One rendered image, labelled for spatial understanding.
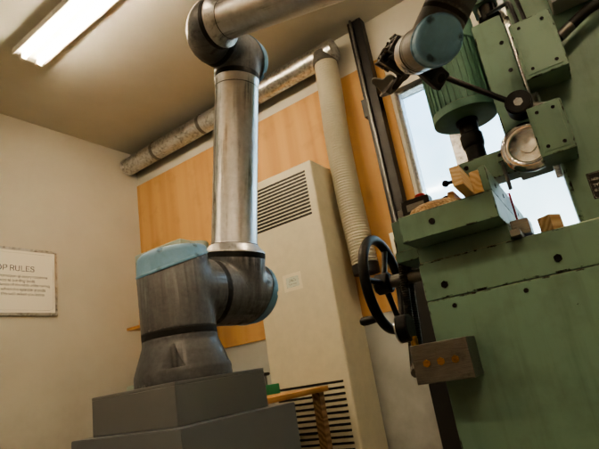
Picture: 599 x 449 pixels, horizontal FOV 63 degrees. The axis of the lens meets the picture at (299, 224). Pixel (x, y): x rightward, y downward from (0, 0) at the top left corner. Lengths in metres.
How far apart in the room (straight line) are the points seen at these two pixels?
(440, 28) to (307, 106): 2.49
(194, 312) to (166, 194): 3.26
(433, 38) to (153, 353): 0.78
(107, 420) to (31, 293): 2.76
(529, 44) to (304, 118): 2.28
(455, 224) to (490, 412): 0.39
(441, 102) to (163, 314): 0.92
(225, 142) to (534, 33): 0.75
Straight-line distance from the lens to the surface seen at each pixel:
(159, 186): 4.29
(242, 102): 1.23
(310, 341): 2.76
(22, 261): 3.77
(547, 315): 1.11
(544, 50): 1.29
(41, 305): 3.75
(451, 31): 0.99
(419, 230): 1.10
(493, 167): 1.37
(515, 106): 1.27
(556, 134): 1.19
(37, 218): 3.93
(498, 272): 1.13
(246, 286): 1.10
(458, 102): 1.39
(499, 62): 1.43
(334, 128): 3.03
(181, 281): 0.98
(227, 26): 1.15
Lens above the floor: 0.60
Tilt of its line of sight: 17 degrees up
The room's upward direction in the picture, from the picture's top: 10 degrees counter-clockwise
